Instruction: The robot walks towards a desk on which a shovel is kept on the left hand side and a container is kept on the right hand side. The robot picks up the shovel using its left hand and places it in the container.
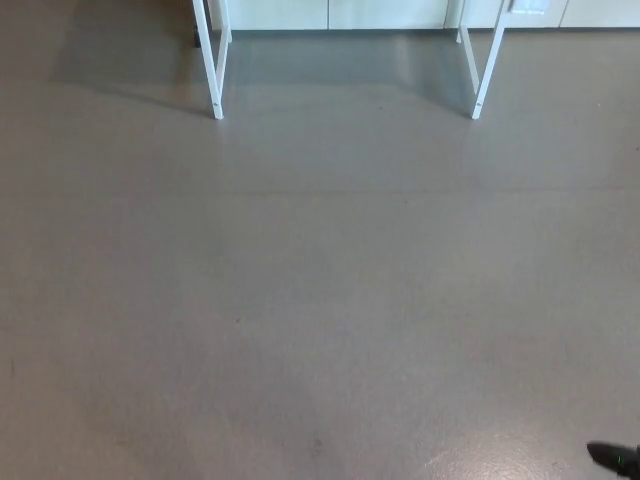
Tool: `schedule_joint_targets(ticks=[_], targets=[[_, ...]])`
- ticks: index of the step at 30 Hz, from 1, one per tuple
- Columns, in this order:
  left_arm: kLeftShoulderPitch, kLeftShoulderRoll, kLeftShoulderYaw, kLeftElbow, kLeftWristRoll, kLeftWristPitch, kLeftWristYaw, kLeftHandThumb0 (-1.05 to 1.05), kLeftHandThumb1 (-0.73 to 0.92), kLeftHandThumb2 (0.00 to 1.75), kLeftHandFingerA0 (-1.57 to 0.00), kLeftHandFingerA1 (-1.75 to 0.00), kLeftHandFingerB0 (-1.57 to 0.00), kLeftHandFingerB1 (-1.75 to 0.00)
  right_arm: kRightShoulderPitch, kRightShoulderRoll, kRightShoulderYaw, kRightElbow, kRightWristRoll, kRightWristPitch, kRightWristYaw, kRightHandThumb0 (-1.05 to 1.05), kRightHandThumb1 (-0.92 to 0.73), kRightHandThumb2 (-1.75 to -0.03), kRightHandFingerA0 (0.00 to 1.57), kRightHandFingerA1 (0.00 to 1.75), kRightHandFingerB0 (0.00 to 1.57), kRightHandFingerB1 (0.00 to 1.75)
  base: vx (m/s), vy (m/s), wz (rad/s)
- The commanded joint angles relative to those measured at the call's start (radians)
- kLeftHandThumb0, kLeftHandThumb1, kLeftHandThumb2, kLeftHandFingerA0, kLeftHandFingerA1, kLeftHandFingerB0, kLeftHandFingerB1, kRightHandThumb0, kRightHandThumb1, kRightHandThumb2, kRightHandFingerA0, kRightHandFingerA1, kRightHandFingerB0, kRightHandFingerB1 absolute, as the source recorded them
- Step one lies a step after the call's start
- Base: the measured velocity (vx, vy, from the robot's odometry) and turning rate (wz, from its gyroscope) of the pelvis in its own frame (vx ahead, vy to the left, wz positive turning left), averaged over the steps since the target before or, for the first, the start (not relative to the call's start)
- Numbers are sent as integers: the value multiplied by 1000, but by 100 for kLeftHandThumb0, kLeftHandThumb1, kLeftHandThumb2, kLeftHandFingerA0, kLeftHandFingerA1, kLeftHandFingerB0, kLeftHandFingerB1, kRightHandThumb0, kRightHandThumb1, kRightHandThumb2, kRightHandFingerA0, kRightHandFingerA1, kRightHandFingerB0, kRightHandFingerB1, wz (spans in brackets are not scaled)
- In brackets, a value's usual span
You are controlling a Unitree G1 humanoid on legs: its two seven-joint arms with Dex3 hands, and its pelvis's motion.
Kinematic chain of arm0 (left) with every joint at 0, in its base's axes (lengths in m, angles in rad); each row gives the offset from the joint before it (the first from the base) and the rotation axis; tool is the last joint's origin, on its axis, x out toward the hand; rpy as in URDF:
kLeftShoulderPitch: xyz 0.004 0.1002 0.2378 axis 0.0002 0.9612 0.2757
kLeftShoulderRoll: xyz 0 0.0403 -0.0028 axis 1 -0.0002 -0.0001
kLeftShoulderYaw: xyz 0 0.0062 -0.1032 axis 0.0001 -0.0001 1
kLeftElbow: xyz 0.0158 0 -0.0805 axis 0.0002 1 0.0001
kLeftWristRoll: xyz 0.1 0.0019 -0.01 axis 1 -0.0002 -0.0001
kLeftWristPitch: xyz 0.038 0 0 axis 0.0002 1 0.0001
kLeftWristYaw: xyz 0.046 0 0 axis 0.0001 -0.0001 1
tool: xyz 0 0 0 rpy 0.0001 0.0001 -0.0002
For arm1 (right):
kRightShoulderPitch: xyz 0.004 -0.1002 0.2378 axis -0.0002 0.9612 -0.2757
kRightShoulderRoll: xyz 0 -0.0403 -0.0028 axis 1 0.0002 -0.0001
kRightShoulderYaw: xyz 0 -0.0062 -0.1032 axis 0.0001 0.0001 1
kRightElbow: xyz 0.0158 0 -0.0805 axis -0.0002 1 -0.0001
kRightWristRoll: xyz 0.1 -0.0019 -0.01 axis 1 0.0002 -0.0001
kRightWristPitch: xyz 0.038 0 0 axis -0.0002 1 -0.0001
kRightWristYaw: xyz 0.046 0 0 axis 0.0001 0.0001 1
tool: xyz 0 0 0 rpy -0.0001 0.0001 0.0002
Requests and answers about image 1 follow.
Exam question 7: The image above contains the white cabinet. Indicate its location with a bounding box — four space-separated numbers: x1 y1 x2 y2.
209 0 640 31

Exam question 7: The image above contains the white desk leg frame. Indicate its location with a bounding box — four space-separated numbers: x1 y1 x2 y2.
455 0 516 121
192 0 234 120

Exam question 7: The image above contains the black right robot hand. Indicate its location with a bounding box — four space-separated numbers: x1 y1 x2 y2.
586 441 640 479

